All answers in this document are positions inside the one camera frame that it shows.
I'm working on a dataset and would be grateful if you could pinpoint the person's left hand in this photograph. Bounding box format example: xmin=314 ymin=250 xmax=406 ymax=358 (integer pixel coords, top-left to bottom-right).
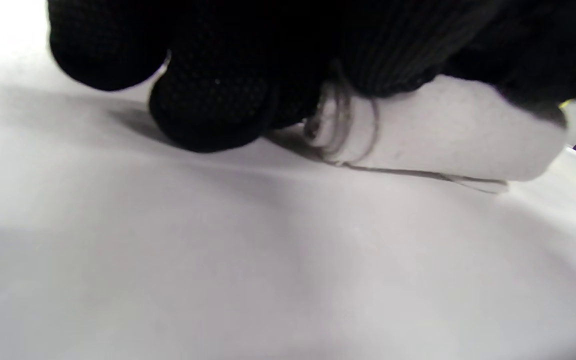
xmin=46 ymin=0 xmax=576 ymax=154

